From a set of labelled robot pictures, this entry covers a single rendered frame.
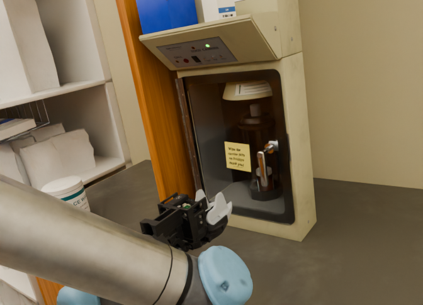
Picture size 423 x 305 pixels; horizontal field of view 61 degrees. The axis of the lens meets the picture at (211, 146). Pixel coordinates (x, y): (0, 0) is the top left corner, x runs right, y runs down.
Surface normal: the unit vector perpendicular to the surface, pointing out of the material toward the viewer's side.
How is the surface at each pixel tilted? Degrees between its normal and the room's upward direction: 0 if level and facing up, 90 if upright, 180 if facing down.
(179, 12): 90
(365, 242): 0
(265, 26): 90
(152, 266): 62
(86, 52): 90
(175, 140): 90
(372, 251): 0
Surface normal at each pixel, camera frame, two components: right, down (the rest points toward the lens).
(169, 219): 0.80, 0.05
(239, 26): -0.30, 0.90
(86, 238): 0.60, -0.39
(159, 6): -0.59, 0.33
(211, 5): -0.76, 0.30
